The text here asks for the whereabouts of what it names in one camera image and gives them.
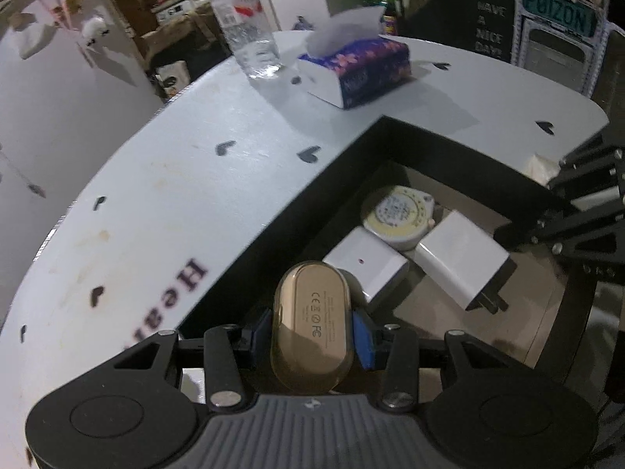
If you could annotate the teal plate sign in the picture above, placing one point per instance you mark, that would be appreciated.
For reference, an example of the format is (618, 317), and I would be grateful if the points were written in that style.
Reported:
(559, 9)

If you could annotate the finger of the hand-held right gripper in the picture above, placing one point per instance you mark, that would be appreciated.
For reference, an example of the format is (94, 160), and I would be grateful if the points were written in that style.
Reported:
(561, 242)
(593, 171)

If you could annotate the black cardboard box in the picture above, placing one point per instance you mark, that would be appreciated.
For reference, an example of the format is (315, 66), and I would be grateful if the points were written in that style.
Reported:
(273, 264)

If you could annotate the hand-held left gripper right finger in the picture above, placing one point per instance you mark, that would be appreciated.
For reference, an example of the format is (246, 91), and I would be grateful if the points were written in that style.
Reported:
(364, 342)

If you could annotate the clear plastic water bottle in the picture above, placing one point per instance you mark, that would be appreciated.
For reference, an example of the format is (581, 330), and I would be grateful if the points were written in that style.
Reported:
(246, 24)

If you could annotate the white printed tote bag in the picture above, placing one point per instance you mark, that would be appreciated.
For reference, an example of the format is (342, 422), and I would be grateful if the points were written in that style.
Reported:
(172, 78)

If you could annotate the white washing machine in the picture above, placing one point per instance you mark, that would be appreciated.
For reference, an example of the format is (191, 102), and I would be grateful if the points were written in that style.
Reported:
(173, 9)

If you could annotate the chair with brown cloth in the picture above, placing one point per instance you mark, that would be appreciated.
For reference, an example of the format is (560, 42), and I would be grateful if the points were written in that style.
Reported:
(188, 34)

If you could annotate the small white charger cube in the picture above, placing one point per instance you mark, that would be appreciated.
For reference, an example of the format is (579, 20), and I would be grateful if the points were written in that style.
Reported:
(366, 266)

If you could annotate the round cream tape measure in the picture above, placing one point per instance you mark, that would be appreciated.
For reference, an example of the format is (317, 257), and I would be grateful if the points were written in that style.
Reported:
(398, 215)

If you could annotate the beige earbud case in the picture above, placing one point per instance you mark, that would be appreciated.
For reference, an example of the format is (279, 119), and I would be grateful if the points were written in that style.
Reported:
(312, 327)

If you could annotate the black lettered poster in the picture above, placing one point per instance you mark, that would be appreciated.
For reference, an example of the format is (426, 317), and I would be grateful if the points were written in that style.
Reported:
(468, 14)

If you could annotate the purple floral tissue box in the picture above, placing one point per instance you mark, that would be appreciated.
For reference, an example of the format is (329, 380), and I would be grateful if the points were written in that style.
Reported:
(361, 66)

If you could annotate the white plush sheep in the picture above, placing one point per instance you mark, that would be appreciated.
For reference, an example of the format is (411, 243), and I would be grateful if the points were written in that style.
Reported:
(93, 30)

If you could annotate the hanging white bag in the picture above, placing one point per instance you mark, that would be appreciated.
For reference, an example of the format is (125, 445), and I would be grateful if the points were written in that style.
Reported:
(36, 41)

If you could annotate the white charger with prongs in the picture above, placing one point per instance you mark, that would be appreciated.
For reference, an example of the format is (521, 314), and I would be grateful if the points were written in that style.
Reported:
(461, 259)

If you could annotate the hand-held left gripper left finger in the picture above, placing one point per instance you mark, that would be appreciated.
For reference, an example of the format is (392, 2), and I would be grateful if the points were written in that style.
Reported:
(260, 341)

